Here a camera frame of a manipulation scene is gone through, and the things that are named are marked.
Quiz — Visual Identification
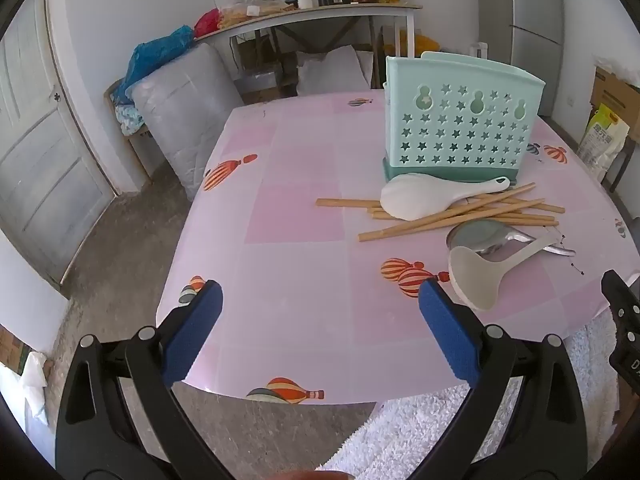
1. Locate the wooden chopstick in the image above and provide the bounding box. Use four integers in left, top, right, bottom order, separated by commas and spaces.
378, 198, 544, 236
358, 183, 535, 242
368, 209, 559, 226
464, 193, 566, 215
316, 198, 381, 209

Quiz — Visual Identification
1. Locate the metal ladle spoon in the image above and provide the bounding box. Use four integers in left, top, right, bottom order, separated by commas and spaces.
444, 219, 576, 258

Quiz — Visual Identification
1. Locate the beige plastic ladle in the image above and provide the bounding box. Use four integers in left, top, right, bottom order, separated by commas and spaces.
448, 233, 560, 311

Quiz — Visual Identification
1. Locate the white rice paddle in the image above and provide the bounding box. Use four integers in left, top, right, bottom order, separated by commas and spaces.
380, 174, 511, 221

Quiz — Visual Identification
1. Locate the rice bag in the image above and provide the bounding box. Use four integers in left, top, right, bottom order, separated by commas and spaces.
577, 103, 629, 182

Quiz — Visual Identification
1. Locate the cardboard box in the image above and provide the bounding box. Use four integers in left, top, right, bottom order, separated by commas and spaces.
590, 67, 640, 143

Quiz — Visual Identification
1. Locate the white door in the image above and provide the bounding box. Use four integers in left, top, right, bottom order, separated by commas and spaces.
1, 0, 114, 287

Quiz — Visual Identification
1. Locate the mint green utensil caddy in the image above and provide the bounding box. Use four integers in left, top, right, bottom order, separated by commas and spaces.
383, 51, 546, 183

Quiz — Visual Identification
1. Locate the pink balloon tablecloth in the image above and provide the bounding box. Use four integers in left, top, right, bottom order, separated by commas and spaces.
157, 91, 639, 404

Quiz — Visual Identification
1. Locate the grey refrigerator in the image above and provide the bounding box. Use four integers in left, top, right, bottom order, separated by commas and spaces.
511, 0, 564, 117

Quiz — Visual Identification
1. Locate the yellow plastic bag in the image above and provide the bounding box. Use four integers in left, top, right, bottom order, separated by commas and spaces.
400, 29, 440, 58

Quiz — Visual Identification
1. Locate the grey wrapped mattress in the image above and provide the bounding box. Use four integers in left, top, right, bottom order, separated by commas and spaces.
130, 44, 243, 200

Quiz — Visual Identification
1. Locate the white pillow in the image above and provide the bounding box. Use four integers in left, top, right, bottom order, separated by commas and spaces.
296, 44, 373, 96

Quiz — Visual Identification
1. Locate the blue plastic bag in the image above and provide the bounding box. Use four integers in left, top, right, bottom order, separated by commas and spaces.
112, 25, 194, 105

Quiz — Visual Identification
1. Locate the white side table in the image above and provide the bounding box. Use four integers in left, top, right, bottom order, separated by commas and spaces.
196, 3, 422, 74

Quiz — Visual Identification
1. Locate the red plastic bag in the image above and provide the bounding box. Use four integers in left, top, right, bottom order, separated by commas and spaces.
193, 8, 221, 38

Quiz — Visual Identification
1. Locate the bag of bread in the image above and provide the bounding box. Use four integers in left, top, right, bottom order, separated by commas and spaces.
218, 0, 295, 29

